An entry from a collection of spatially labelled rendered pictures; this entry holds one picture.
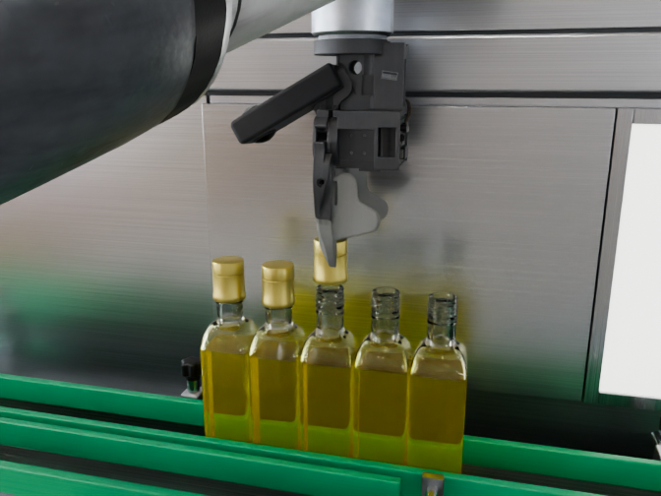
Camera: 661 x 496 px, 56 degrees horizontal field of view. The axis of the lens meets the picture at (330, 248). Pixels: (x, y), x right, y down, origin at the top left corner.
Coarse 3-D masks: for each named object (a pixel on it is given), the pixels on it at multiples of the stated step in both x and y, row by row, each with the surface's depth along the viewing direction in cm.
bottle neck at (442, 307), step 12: (432, 300) 61; (444, 300) 61; (456, 300) 61; (432, 312) 61; (444, 312) 61; (456, 312) 62; (432, 324) 62; (444, 324) 61; (432, 336) 62; (444, 336) 62
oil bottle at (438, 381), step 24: (432, 360) 61; (456, 360) 61; (432, 384) 62; (456, 384) 61; (408, 408) 64; (432, 408) 62; (456, 408) 62; (408, 432) 64; (432, 432) 63; (456, 432) 62; (408, 456) 65; (432, 456) 64; (456, 456) 63
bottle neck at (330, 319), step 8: (320, 288) 64; (328, 288) 66; (336, 288) 65; (320, 296) 64; (328, 296) 64; (336, 296) 64; (320, 304) 64; (328, 304) 64; (336, 304) 64; (320, 312) 64; (328, 312) 64; (336, 312) 64; (320, 320) 65; (328, 320) 64; (336, 320) 64; (320, 328) 65; (328, 328) 64; (336, 328) 65
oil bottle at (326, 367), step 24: (312, 336) 65; (336, 336) 65; (312, 360) 64; (336, 360) 64; (312, 384) 65; (336, 384) 64; (312, 408) 66; (336, 408) 65; (312, 432) 66; (336, 432) 66
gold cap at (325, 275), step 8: (336, 240) 63; (344, 240) 63; (320, 248) 62; (344, 248) 63; (320, 256) 62; (336, 256) 62; (344, 256) 63; (320, 264) 63; (328, 264) 62; (336, 264) 62; (344, 264) 63; (320, 272) 63; (328, 272) 62; (336, 272) 63; (344, 272) 63; (320, 280) 63; (328, 280) 63; (336, 280) 63; (344, 280) 63
